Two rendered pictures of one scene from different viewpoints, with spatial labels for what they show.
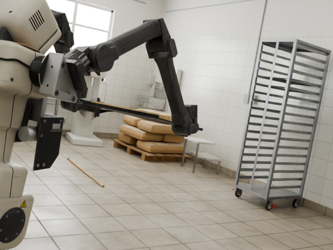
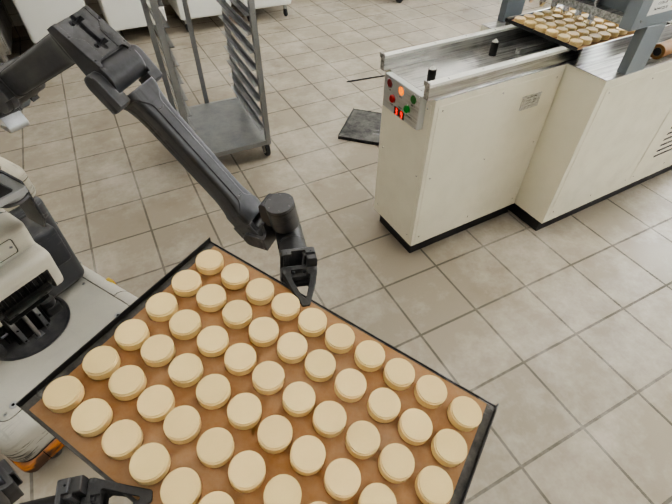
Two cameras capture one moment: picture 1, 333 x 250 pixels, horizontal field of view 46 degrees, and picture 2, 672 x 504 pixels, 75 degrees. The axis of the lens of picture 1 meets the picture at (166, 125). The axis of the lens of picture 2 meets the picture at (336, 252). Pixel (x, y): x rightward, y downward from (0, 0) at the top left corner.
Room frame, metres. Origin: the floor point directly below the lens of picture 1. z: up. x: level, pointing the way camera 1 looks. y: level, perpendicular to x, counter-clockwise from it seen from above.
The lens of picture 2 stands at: (2.14, -0.19, 1.59)
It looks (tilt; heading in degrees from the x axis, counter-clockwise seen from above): 46 degrees down; 97
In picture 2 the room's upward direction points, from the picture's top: straight up
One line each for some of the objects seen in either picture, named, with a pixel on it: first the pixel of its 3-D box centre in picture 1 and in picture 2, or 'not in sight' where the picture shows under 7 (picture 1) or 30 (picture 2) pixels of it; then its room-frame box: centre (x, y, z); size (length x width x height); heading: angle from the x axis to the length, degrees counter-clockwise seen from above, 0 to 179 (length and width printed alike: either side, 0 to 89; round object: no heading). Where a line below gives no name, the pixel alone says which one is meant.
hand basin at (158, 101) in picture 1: (154, 96); not in sight; (7.25, 0.31, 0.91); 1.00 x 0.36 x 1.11; 34
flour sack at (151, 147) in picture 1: (161, 146); not in sight; (6.10, 0.03, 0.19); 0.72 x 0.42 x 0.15; 128
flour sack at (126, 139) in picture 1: (140, 139); not in sight; (6.58, 0.39, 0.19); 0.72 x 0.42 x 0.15; 126
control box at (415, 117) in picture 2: not in sight; (403, 100); (2.22, 1.48, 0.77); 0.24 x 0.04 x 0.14; 126
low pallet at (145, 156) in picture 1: (149, 150); not in sight; (6.34, 0.21, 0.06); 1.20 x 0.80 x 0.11; 36
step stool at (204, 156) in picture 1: (201, 155); not in sight; (5.65, -0.57, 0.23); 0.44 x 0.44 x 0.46; 26
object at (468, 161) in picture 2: not in sight; (458, 146); (2.51, 1.69, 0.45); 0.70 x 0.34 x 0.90; 36
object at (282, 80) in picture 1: (288, 81); not in sight; (4.43, -1.28, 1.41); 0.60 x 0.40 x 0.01; 127
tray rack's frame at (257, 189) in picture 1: (281, 123); not in sight; (4.43, -1.28, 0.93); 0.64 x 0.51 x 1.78; 127
